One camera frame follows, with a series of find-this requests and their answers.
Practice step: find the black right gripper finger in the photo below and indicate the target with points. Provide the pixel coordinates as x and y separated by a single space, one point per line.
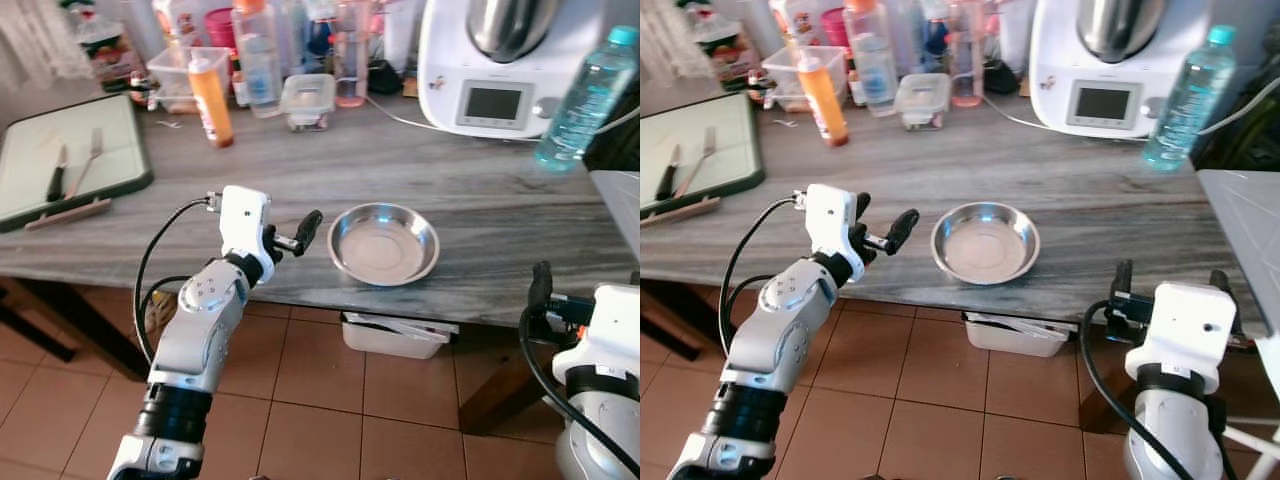
541 282
1123 275
1220 284

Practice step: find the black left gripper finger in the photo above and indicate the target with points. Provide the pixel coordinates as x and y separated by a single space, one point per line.
861 210
903 230
308 230

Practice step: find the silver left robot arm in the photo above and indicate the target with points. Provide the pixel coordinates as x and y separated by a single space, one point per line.
195 340
775 340

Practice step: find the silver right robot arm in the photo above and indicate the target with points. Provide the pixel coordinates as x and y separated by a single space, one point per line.
1170 430
600 425

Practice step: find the white plastic table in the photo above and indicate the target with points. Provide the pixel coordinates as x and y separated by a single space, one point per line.
1245 220
622 200

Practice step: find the round steel bowl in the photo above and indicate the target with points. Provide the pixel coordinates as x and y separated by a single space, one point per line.
383 245
985 243

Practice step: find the grey wooden table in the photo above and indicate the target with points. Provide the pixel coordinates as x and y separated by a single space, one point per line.
450 190
1080 190

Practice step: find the orange sauce squeeze bottle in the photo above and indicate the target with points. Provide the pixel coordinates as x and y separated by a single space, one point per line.
824 100
212 105

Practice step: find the white plastic storage bin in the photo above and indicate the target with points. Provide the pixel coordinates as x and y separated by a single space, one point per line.
395 338
1015 335

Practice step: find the small lidded clear container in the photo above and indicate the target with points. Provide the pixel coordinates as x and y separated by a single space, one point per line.
308 98
922 96

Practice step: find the clear bottle with orange cap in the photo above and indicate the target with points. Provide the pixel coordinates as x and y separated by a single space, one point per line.
258 60
873 60

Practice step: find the beige wooden strip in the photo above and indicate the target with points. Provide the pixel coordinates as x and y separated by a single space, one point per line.
680 210
68 213

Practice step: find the clear open plastic container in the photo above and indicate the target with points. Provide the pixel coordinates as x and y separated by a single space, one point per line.
172 75
785 72

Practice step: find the green rimmed cutting board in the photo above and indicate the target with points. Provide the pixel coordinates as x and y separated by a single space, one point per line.
60 145
720 135

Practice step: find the all metal fork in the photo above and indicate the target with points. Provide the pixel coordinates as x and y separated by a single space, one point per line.
707 143
92 145

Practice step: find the small black pouch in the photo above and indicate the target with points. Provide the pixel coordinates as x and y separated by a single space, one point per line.
1000 75
385 78

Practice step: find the pink tinted clear bottle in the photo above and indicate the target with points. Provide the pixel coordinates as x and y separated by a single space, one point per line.
351 60
966 60

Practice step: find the white kitchen cooking machine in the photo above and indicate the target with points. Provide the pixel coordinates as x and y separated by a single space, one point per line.
495 100
1100 100

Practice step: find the pink plastic cup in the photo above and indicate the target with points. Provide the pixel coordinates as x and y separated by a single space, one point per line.
220 25
835 25

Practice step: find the dark blue bottle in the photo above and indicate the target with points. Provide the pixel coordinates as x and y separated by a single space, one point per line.
318 40
935 38

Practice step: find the printed food box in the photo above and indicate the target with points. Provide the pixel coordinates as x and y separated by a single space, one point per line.
105 55
730 50

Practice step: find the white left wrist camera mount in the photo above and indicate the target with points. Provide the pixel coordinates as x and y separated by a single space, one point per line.
243 215
828 215

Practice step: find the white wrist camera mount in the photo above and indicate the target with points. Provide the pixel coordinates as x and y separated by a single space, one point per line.
828 215
612 320
1190 325
243 215

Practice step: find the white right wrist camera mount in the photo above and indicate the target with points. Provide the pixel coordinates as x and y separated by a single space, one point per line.
612 320
1190 325

